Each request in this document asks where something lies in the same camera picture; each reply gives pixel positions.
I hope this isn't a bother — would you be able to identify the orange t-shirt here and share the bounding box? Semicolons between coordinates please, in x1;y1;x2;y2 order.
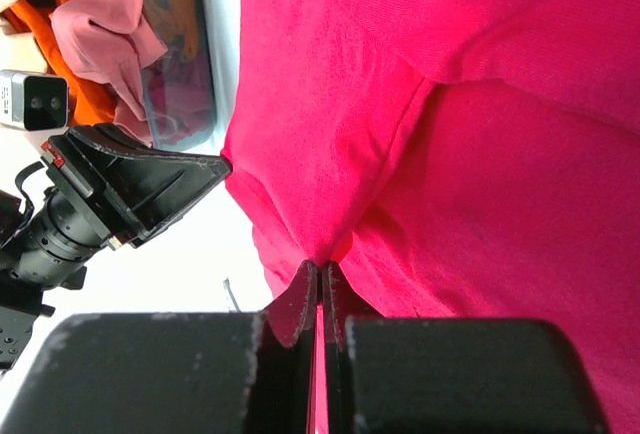
2;0;119;128

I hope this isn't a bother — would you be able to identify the salmon pink t-shirt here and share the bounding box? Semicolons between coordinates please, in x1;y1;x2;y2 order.
51;0;167;144

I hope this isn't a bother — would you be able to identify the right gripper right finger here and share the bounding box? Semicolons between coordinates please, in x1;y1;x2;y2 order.
322;263;610;433

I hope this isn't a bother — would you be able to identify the magenta red t-shirt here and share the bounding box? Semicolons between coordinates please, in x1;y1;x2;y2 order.
223;0;639;433

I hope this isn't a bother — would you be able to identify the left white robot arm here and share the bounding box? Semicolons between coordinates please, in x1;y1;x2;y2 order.
1;124;232;372

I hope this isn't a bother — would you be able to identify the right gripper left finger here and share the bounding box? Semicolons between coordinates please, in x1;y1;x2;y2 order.
1;261;318;433

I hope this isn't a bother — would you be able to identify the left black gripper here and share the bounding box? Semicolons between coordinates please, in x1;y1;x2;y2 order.
41;124;232;250

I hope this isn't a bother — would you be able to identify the blue plastic laundry basket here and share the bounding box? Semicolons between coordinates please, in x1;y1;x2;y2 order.
142;0;217;151

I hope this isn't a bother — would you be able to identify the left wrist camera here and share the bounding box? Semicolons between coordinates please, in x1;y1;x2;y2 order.
1;70;69;132

